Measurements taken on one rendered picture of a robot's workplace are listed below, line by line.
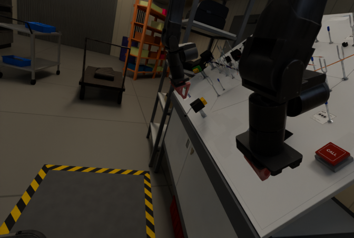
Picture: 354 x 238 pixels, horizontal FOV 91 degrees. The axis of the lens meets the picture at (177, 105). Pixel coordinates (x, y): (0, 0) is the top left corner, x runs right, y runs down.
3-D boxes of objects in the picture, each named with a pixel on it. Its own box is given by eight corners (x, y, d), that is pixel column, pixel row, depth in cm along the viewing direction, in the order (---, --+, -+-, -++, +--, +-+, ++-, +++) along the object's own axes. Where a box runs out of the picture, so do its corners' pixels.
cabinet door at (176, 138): (175, 187, 113) (193, 136, 100) (163, 139, 162) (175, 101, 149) (178, 187, 113) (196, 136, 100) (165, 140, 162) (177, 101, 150)
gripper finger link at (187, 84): (187, 92, 83) (183, 73, 78) (193, 98, 77) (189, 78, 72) (174, 97, 81) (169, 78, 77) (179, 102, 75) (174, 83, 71)
